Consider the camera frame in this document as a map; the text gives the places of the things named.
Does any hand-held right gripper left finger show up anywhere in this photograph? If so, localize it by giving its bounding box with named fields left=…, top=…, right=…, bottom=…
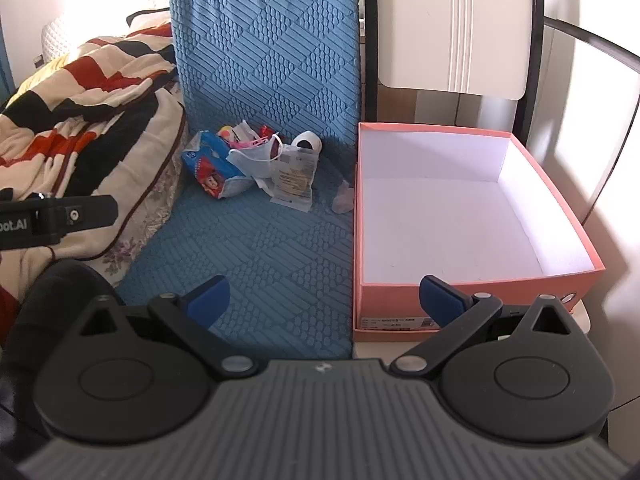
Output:
left=75, top=275, right=261, bottom=381

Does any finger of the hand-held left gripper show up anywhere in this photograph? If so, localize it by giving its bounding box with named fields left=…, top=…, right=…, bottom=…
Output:
left=54, top=195, right=120, bottom=243

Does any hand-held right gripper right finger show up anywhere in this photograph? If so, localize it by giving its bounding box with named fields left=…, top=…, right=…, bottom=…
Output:
left=390, top=275, right=576, bottom=381

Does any pink cardboard box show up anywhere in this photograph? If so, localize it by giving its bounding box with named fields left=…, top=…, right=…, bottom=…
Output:
left=351, top=121, right=606, bottom=345

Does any blue tissue packet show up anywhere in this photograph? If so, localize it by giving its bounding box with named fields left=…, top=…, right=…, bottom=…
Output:
left=181, top=130, right=253, bottom=201

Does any printed snack packet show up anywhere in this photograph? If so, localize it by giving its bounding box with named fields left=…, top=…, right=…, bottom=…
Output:
left=270, top=147, right=318, bottom=211

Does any pink and yellow toy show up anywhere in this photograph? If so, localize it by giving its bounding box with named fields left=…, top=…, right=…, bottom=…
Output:
left=217, top=122, right=266, bottom=151

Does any panda plush toy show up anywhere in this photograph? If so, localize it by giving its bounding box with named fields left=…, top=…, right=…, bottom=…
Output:
left=291, top=131, right=323, bottom=153

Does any floral bed sheet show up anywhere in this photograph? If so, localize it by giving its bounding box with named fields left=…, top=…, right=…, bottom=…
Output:
left=95, top=155, right=188, bottom=281

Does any striped blanket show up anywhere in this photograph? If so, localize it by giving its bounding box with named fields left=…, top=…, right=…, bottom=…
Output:
left=0, top=22, right=188, bottom=281

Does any white knitted pillow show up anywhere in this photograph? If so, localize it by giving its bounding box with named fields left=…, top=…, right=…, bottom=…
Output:
left=41, top=14, right=72, bottom=57

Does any brown cardboard panel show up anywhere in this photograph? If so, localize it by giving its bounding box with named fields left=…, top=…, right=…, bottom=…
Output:
left=377, top=85, right=516, bottom=133

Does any blue quilted sofa cover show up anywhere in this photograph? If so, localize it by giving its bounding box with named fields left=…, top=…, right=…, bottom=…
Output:
left=117, top=0, right=363, bottom=361

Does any white ribbed panel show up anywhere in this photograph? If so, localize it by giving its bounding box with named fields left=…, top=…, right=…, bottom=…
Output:
left=377, top=0, right=535, bottom=101

